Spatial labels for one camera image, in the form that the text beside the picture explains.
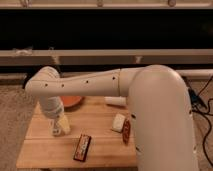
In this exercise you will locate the dark red snack packet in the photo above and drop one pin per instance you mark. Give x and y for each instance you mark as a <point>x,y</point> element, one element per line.
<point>126,131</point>

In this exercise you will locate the orange bowl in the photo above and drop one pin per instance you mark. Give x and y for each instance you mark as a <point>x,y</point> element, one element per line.
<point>69,101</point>

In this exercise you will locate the white cylinder roll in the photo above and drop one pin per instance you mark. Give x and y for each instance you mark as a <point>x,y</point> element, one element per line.
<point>116,101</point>

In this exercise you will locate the wooden table board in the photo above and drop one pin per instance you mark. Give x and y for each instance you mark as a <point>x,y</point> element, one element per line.
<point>92,117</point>

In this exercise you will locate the long white rail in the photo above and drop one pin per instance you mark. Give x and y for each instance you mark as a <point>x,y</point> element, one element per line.
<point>137,52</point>

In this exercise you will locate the white rectangular block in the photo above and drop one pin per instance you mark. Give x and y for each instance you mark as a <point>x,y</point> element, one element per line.
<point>118,122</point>

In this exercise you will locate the black orange candy bar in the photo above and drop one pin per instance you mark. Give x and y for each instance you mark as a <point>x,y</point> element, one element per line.
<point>82,148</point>

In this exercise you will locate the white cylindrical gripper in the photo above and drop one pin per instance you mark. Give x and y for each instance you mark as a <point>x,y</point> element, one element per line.
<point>52,107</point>

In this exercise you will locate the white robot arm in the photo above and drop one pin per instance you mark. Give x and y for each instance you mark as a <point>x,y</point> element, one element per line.
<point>159,105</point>

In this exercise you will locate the clear plastic bottle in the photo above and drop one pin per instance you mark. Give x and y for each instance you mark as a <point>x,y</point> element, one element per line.
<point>55,128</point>

